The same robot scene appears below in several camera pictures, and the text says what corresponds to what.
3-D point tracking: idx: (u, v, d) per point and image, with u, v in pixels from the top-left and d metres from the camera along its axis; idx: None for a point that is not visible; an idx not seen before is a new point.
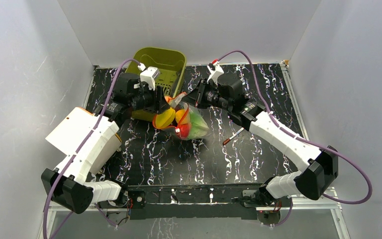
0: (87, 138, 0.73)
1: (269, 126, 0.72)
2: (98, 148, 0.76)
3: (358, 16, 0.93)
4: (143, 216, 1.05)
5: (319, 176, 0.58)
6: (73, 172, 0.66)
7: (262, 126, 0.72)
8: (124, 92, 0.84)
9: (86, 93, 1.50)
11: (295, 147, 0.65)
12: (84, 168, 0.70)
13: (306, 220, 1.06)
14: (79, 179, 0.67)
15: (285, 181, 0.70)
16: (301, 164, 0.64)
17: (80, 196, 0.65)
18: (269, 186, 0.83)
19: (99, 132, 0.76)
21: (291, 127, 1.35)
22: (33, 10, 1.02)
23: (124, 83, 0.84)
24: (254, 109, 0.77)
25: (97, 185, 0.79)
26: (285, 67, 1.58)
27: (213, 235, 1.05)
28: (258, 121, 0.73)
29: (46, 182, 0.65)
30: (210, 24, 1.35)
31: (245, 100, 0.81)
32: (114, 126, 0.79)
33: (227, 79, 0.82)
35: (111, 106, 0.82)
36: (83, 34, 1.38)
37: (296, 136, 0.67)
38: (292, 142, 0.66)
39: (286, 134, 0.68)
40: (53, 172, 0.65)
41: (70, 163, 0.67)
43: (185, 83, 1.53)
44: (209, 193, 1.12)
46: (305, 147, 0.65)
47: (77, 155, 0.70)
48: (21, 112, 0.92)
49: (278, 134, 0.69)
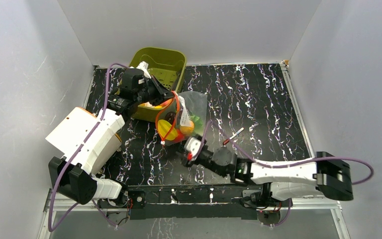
0: (95, 129, 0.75)
1: (265, 171, 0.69)
2: (105, 140, 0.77)
3: (358, 17, 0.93)
4: (143, 216, 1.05)
5: (334, 183, 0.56)
6: (80, 161, 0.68)
7: (261, 176, 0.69)
8: (129, 88, 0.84)
9: (86, 93, 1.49)
11: (296, 174, 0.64)
12: (91, 158, 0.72)
13: (306, 220, 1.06)
14: (85, 168, 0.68)
15: (302, 188, 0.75)
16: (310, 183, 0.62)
17: (85, 185, 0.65)
18: (277, 192, 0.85)
19: (107, 124, 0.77)
21: (291, 128, 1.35)
22: (32, 10, 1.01)
23: (128, 79, 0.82)
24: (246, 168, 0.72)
25: (100, 180, 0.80)
26: (285, 67, 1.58)
27: (213, 235, 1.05)
28: (255, 174, 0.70)
29: (53, 170, 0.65)
30: (210, 24, 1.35)
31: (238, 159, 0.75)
32: (121, 119, 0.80)
33: (220, 153, 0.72)
35: (118, 101, 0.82)
36: (83, 34, 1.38)
37: (292, 164, 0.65)
38: (289, 172, 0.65)
39: (279, 169, 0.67)
40: (61, 160, 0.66)
41: (78, 152, 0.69)
43: (185, 83, 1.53)
44: (209, 193, 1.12)
46: (302, 167, 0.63)
47: (84, 144, 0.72)
48: (21, 112, 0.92)
49: (275, 173, 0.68)
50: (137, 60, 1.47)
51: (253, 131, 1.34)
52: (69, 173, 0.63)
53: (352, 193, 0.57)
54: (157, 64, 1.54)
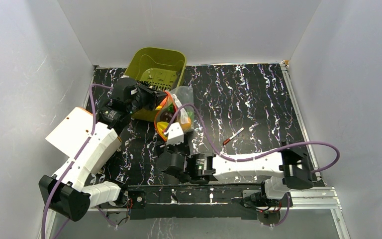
0: (86, 144, 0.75)
1: (229, 166, 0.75)
2: (97, 155, 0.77)
3: (359, 17, 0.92)
4: (143, 216, 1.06)
5: (298, 173, 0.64)
6: (71, 179, 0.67)
7: (224, 169, 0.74)
8: (121, 99, 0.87)
9: (86, 93, 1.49)
11: (262, 166, 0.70)
12: (82, 175, 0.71)
13: (306, 220, 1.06)
14: (76, 186, 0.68)
15: (277, 184, 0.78)
16: (276, 174, 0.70)
17: (77, 203, 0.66)
18: (268, 192, 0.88)
19: (98, 139, 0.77)
21: (291, 128, 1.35)
22: (33, 10, 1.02)
23: (121, 91, 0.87)
24: (206, 164, 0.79)
25: (96, 188, 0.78)
26: (285, 67, 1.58)
27: (212, 235, 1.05)
28: (218, 170, 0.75)
29: (43, 188, 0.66)
30: (210, 24, 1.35)
31: (195, 157, 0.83)
32: (113, 133, 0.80)
33: (163, 158, 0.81)
35: (110, 113, 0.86)
36: (84, 34, 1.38)
37: (256, 157, 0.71)
38: (255, 164, 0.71)
39: (245, 162, 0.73)
40: (52, 178, 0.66)
41: (68, 170, 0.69)
43: (185, 83, 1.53)
44: (209, 193, 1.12)
46: (267, 160, 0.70)
47: (75, 162, 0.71)
48: (21, 112, 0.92)
49: (240, 167, 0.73)
50: (137, 60, 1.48)
51: (253, 131, 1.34)
52: (60, 191, 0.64)
53: (312, 180, 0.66)
54: (157, 64, 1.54)
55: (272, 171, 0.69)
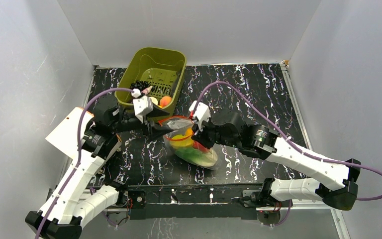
0: (70, 177, 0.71)
1: (292, 153, 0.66)
2: (84, 184, 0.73)
3: (358, 16, 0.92)
4: (143, 216, 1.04)
5: (356, 191, 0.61)
6: (56, 215, 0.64)
7: (285, 154, 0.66)
8: (102, 122, 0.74)
9: (87, 94, 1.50)
11: (325, 171, 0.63)
12: (69, 207, 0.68)
13: (306, 220, 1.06)
14: (64, 220, 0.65)
15: (298, 189, 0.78)
16: (332, 185, 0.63)
17: (67, 234, 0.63)
18: (275, 192, 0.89)
19: (82, 169, 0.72)
21: (291, 128, 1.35)
22: (33, 10, 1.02)
23: (99, 115, 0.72)
24: (265, 137, 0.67)
25: (89, 204, 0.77)
26: (285, 67, 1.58)
27: (212, 235, 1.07)
28: (279, 151, 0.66)
29: (31, 226, 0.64)
30: (210, 24, 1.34)
31: (253, 126, 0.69)
32: (98, 160, 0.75)
33: (222, 113, 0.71)
35: (93, 138, 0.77)
36: (84, 34, 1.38)
37: (326, 159, 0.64)
38: (319, 166, 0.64)
39: (311, 158, 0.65)
40: (37, 215, 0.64)
41: (53, 205, 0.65)
43: (185, 83, 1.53)
44: (209, 193, 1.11)
46: (334, 169, 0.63)
47: (60, 196, 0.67)
48: (21, 112, 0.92)
49: (304, 160, 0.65)
50: (137, 60, 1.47)
51: None
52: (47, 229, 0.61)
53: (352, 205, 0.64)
54: (157, 64, 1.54)
55: (334, 181, 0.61)
